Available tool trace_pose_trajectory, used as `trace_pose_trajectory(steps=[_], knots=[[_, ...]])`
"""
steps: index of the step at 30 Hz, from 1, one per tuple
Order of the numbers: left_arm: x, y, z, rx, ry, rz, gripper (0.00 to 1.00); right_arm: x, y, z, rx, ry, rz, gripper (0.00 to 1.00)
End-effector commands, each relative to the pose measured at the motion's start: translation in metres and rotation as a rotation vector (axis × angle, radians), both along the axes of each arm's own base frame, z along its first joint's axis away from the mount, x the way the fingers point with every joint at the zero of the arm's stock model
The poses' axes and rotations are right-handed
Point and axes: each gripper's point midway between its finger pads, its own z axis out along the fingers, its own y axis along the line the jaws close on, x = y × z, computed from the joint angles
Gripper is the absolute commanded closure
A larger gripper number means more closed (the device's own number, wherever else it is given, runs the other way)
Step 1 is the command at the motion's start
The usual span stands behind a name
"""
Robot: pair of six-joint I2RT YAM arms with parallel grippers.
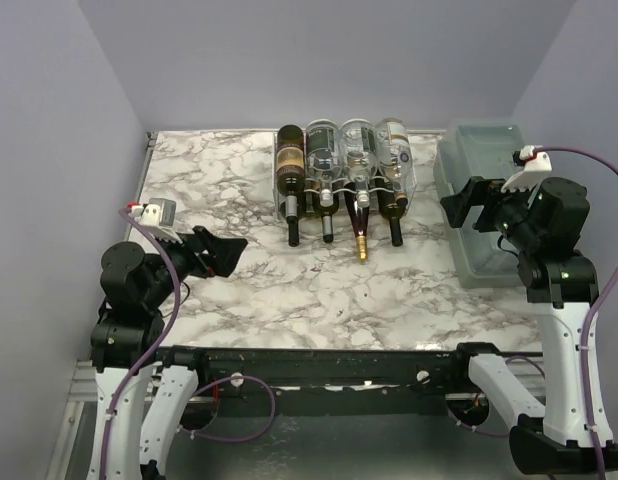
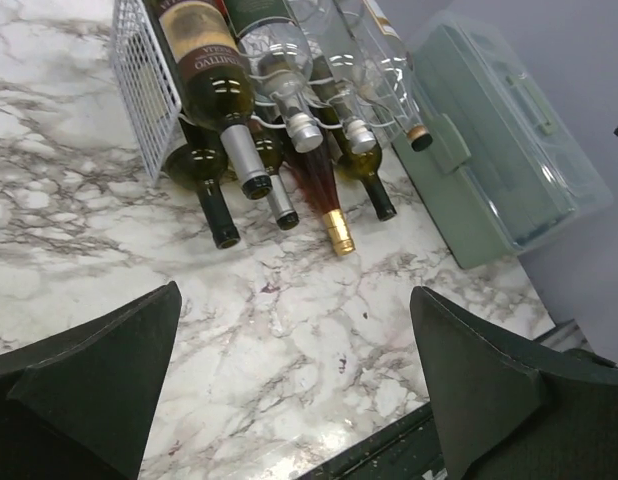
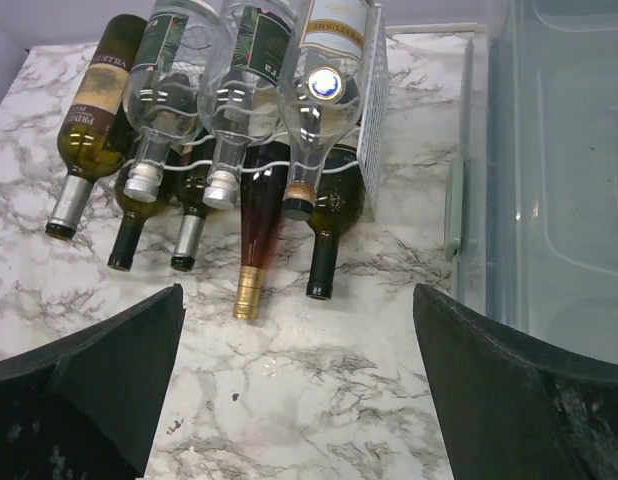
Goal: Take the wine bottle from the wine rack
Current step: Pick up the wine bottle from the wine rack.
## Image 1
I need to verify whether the clear bottle green label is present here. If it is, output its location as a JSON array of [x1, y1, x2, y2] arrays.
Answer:
[[340, 119, 378, 208]]

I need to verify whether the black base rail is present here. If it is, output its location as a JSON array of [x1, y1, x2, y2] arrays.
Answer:
[[153, 344, 545, 419]]

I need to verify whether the green bottle black neck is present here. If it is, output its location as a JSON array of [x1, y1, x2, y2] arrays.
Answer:
[[287, 219, 300, 247]]

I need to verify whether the white wire wine rack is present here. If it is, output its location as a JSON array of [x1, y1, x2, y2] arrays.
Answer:
[[272, 130, 440, 221]]

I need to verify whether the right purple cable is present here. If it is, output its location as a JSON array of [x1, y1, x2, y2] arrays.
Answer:
[[453, 144, 618, 480]]

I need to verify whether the clear bottle dark label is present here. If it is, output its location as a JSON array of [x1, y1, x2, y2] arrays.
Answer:
[[305, 119, 343, 207]]

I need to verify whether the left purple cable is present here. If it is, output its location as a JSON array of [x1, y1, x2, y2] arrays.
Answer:
[[96, 207, 278, 480]]

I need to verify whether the clear bottle white label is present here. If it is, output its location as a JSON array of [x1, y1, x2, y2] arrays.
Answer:
[[375, 118, 414, 208]]

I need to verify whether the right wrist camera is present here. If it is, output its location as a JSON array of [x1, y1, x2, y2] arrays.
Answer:
[[501, 145, 552, 193]]

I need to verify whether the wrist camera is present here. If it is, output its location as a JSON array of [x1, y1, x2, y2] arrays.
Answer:
[[501, 145, 552, 193], [127, 198, 182, 244]]

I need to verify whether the purple cable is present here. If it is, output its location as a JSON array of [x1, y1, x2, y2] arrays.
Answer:
[[453, 144, 618, 480], [96, 207, 278, 480]]

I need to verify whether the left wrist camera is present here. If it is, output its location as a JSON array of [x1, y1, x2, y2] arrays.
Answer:
[[127, 198, 182, 244]]

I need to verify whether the translucent plastic storage box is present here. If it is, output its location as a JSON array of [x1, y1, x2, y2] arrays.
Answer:
[[433, 119, 525, 289]]

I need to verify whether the dark green wine bottle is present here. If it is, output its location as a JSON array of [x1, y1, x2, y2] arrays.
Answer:
[[275, 124, 305, 225]]

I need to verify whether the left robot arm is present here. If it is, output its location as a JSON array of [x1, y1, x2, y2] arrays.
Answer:
[[88, 226, 248, 479]]

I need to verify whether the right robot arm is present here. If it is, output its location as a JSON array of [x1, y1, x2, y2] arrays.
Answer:
[[441, 176, 618, 475]]

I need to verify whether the red wine bottle gold cap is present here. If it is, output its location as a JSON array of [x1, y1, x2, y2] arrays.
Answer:
[[344, 191, 370, 262]]

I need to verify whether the aluminium frame rail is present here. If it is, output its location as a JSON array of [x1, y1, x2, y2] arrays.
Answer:
[[42, 357, 160, 480]]

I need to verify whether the green bottle silver neck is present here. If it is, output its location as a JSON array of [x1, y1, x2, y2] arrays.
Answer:
[[312, 193, 339, 243]]

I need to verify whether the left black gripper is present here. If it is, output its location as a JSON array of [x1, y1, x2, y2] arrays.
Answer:
[[144, 222, 248, 308]]

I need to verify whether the green bottle right lower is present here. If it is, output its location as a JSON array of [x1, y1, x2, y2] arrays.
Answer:
[[376, 190, 408, 247]]

